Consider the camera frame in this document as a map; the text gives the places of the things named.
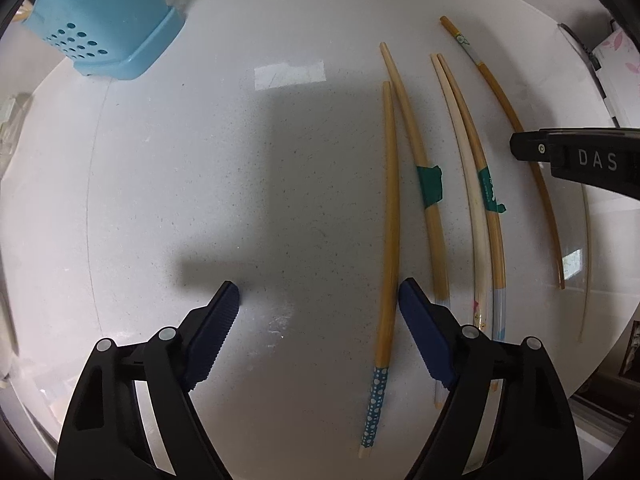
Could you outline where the brown chopstick patterned tip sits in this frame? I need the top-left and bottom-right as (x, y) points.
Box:
(440, 16), (566, 291)

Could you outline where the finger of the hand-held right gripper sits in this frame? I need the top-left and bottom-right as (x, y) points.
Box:
(510, 129), (553, 165)

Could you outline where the blue plastic utensil holder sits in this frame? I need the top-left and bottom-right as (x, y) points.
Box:
(22, 0), (186, 81)

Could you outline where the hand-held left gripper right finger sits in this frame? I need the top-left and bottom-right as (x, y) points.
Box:
(397, 277), (586, 480)

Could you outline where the white floral rice cooker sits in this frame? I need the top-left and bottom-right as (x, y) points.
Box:
(590, 20), (640, 128)

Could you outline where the black power cord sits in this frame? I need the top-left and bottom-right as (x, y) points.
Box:
(557, 22), (601, 68)

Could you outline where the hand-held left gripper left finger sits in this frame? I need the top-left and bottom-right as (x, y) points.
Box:
(54, 281), (240, 480)

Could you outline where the blue dotted bamboo chopstick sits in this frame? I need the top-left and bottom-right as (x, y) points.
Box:
(360, 81), (401, 461)

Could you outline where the chopstick green tape grey end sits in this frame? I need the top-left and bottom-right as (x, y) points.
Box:
(436, 53), (511, 343)

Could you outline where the pale chopstick yellow pattern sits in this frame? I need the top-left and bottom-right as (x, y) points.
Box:
(430, 53), (493, 341)

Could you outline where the green taped chopstick grey end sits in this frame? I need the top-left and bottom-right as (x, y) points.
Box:
(380, 42), (451, 409)

